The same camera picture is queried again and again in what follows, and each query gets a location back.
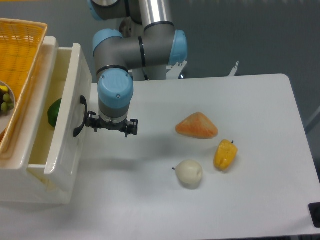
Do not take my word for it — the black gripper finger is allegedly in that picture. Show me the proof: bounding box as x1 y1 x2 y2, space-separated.
124 119 139 138
85 111 100 133

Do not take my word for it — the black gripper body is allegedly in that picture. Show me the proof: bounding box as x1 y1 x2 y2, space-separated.
98 116 128 132

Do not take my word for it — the white top drawer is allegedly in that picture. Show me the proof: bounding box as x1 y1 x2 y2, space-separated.
27 43 92 193

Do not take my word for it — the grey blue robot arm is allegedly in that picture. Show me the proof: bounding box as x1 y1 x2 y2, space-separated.
73 0 188 136

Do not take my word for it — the white drawer cabinet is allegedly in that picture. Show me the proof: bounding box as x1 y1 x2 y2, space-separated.
0 36 81 204

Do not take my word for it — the green bell pepper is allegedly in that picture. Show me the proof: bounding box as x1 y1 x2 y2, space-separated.
47 98 62 128

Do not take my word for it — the orange triangular bread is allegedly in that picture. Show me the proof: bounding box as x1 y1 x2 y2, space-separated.
175 112 219 139

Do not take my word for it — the white pear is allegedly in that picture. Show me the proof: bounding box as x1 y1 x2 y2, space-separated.
172 159 203 190

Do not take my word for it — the white plate with fruit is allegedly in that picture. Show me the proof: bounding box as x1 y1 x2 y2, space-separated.
0 81 16 135

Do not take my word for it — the yellow bell pepper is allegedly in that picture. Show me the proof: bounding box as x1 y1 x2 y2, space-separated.
213 139 238 171

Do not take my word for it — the yellow woven basket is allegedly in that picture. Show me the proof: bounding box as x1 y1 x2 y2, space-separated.
0 18 48 154

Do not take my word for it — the black corner object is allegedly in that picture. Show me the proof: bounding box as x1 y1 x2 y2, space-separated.
308 202 320 229

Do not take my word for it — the white metal bracket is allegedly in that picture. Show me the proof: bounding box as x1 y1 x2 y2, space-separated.
228 61 240 77

